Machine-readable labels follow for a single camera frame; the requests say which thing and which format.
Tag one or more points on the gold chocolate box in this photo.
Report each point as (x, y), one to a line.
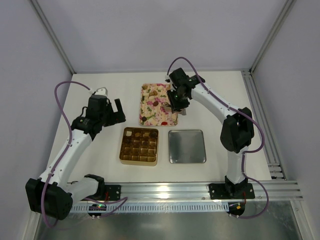
(141, 148)

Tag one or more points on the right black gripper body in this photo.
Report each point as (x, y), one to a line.
(176, 105)

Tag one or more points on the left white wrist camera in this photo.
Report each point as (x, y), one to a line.
(100, 91)

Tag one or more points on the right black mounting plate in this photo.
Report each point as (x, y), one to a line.
(218, 191)

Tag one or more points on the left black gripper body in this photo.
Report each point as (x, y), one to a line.
(114, 116)

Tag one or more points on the floral tray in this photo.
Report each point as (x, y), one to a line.
(152, 96)

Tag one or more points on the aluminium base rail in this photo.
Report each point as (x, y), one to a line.
(278, 190)

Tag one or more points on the silver tin lid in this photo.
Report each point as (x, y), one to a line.
(186, 146)

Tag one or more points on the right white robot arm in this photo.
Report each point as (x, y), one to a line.
(236, 133)

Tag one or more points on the perforated cable duct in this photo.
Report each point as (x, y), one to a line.
(151, 207)

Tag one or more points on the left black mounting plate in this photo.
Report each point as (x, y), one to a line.
(112, 192)

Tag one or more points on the black mounting plate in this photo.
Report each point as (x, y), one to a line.
(218, 191)
(112, 192)

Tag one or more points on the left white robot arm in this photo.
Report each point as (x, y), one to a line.
(49, 194)

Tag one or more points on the metal tongs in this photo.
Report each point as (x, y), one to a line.
(168, 108)

